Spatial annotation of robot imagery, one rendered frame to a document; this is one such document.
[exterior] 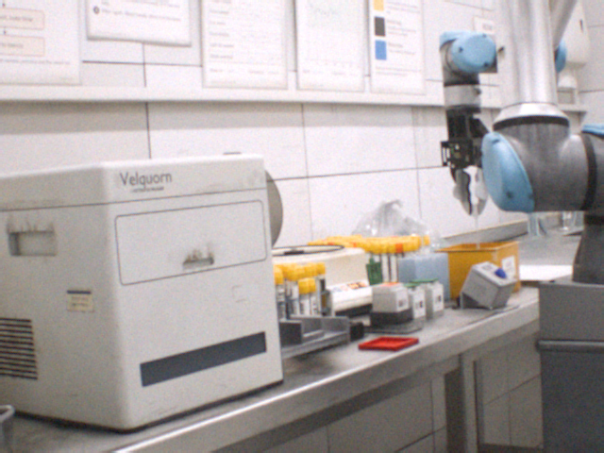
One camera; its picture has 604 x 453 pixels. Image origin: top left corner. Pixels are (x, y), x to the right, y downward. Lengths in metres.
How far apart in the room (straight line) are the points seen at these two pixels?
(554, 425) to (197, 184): 0.65
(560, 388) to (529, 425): 2.09
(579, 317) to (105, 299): 0.70
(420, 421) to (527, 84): 1.59
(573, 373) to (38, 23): 1.11
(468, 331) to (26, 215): 0.78
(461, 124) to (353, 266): 0.35
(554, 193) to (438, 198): 1.53
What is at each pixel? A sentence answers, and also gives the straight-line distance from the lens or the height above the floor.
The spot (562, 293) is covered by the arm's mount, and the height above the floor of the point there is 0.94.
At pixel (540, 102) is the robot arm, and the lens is 1.42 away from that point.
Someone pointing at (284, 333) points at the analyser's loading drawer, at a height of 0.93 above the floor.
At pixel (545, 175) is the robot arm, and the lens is 1.38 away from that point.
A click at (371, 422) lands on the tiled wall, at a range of 2.62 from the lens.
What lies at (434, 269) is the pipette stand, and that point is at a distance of 1.82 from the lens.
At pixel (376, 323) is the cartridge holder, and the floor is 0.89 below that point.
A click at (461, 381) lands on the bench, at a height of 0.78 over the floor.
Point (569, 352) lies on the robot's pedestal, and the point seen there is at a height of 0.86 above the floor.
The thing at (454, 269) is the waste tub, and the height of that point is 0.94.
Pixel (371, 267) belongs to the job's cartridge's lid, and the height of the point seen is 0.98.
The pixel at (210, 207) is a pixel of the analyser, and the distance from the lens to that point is 1.17.
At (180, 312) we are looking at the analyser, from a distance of 1.13.
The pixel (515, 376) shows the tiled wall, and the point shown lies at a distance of 3.40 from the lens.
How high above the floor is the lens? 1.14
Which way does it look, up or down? 3 degrees down
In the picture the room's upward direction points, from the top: 4 degrees counter-clockwise
